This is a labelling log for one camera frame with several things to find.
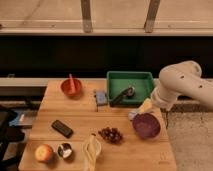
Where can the orange bowl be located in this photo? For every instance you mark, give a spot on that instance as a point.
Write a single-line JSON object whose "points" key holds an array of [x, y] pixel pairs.
{"points": [[65, 87]]}

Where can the orange carrot stick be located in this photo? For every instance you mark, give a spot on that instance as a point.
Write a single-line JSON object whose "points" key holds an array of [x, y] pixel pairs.
{"points": [[72, 85]]}

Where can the dark grape bunch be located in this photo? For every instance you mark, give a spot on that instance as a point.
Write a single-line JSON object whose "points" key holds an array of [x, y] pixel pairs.
{"points": [[111, 135]]}

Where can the metal window rail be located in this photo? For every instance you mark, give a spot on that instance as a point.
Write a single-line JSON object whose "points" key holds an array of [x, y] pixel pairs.
{"points": [[55, 29]]}

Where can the red apple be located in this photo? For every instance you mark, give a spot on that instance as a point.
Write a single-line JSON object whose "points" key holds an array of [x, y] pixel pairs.
{"points": [[44, 153]]}

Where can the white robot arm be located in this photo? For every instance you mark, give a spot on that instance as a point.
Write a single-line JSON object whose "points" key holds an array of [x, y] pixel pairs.
{"points": [[183, 78]]}

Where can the green plastic bin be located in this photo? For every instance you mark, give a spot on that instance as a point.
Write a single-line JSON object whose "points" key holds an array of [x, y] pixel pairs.
{"points": [[142, 84]]}

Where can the black chair at left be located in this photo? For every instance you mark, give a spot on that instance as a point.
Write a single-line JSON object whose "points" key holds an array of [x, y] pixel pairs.
{"points": [[8, 134]]}

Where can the black scoop in bin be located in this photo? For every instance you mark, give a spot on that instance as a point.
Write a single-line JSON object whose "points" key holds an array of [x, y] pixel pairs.
{"points": [[128, 92]]}

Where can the blue sponge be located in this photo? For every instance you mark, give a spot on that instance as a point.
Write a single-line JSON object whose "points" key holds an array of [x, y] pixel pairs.
{"points": [[101, 98]]}

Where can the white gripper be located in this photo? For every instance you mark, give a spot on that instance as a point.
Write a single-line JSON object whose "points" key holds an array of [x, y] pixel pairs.
{"points": [[145, 107]]}

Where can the small metal cup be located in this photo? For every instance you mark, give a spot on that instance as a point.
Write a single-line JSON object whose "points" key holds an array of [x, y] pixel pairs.
{"points": [[64, 150]]}

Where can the yellow banana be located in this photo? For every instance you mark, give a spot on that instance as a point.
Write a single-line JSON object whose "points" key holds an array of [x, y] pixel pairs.
{"points": [[91, 150]]}

